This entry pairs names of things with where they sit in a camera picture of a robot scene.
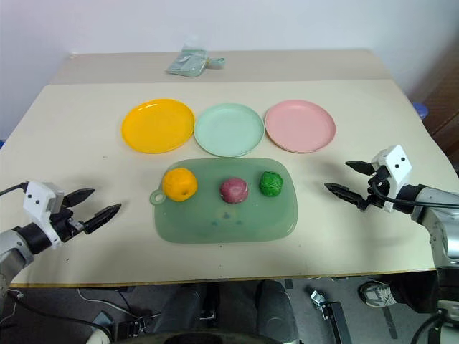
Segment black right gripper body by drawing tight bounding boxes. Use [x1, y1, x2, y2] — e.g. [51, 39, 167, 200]
[358, 165, 392, 213]

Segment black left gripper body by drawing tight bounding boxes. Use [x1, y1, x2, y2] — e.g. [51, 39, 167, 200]
[49, 209, 87, 244]

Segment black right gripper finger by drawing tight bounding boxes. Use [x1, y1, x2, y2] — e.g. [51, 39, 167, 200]
[344, 160, 376, 176]
[323, 182, 364, 211]

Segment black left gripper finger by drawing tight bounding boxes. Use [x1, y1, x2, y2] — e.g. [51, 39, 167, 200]
[64, 188, 96, 208]
[82, 203, 123, 236]

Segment green leafy vegetable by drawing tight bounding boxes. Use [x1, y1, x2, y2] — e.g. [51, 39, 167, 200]
[259, 171, 285, 197]

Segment pink plastic plate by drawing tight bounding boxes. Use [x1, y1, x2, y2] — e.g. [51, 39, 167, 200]
[264, 100, 337, 156]

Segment orange toy fruit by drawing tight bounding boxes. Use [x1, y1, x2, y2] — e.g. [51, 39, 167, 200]
[161, 167, 199, 202]

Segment yellow plastic plate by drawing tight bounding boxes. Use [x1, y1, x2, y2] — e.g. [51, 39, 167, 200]
[120, 98, 196, 155]

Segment purple red toy fruit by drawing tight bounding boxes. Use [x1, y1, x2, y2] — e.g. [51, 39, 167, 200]
[219, 177, 250, 205]

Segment light green plastic plate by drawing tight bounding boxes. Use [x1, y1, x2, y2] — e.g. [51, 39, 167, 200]
[193, 102, 266, 158]

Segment blue round object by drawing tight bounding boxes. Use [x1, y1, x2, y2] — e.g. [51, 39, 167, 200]
[412, 102, 430, 122]

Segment grey white sneaker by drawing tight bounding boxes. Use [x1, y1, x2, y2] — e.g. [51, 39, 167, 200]
[359, 280, 399, 309]

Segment dark trouser leg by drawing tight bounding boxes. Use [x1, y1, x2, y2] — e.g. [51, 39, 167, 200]
[389, 272, 443, 313]

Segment brown wooden door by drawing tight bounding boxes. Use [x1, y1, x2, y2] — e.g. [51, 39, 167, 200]
[415, 34, 459, 156]

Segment translucent green cutting board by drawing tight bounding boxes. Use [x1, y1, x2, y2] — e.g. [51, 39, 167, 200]
[149, 157, 301, 245]

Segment dark rounded shape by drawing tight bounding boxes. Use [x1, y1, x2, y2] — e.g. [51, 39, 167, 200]
[255, 280, 299, 343]

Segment clear bag with green board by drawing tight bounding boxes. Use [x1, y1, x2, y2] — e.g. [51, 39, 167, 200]
[165, 34, 226, 78]

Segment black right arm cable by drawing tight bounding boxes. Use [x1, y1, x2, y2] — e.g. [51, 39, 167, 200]
[371, 178, 459, 209]

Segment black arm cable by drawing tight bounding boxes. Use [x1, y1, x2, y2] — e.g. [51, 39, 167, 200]
[371, 178, 459, 209]
[0, 182, 29, 196]

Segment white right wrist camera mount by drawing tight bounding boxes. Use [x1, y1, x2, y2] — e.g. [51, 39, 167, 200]
[370, 144, 414, 213]

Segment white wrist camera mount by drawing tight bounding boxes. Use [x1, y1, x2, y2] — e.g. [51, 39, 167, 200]
[22, 181, 66, 251]
[370, 144, 414, 213]

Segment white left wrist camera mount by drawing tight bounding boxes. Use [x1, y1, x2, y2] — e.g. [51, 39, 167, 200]
[22, 181, 66, 251]

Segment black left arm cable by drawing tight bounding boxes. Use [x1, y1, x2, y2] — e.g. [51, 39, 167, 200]
[0, 182, 29, 196]

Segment white floor cable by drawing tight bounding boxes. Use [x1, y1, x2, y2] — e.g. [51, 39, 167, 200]
[77, 286, 162, 322]

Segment black metal bracket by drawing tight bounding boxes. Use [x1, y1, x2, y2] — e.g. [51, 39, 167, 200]
[309, 289, 353, 344]

